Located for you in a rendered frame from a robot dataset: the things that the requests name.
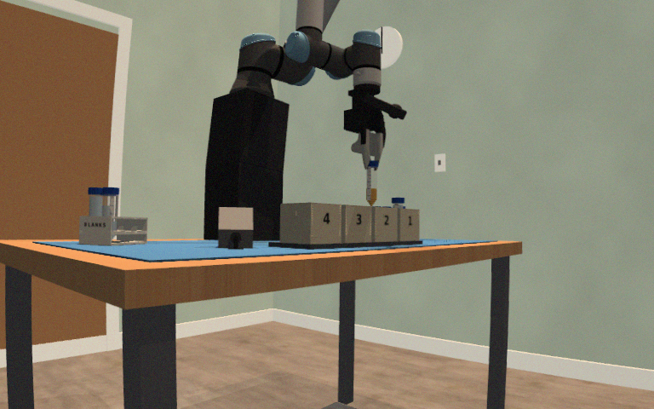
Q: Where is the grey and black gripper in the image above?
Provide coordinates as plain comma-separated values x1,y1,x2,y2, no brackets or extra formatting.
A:
344,84,386,170

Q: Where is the beige bucket adapter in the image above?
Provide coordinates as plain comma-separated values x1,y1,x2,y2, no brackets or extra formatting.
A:
280,203,341,245
397,208,420,241
371,206,398,242
341,204,371,243

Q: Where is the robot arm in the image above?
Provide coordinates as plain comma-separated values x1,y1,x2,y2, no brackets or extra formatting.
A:
229,0,407,119

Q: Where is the beige tube rack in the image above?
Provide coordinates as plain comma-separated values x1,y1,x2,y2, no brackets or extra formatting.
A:
79,216,147,245

